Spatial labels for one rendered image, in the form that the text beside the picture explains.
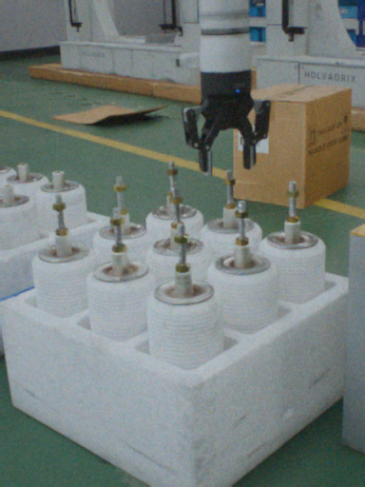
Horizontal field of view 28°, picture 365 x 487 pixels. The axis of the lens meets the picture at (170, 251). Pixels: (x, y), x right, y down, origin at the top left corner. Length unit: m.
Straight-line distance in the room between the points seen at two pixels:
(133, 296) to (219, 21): 0.40
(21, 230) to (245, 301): 0.53
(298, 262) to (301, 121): 1.02
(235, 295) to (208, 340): 0.09
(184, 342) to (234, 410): 0.11
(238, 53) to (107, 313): 0.41
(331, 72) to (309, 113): 1.30
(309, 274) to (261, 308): 0.12
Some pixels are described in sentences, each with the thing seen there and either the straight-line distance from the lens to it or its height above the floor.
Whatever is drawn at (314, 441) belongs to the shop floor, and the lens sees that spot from 1.07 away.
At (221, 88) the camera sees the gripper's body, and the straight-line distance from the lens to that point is 1.06.
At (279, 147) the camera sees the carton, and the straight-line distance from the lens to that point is 2.07.
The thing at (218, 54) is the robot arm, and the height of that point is 0.52.
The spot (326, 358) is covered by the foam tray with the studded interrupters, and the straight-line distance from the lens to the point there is 1.09.
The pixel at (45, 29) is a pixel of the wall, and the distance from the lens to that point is 7.62.
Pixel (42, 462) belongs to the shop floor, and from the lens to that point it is 1.06.
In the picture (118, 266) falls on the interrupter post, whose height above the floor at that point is 0.26.
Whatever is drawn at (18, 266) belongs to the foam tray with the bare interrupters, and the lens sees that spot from 1.32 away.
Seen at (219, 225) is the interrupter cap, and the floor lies 0.25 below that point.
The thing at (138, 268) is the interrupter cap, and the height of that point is 0.25.
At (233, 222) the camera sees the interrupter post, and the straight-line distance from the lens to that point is 1.13.
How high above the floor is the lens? 0.61
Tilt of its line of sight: 20 degrees down
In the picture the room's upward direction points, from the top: 3 degrees counter-clockwise
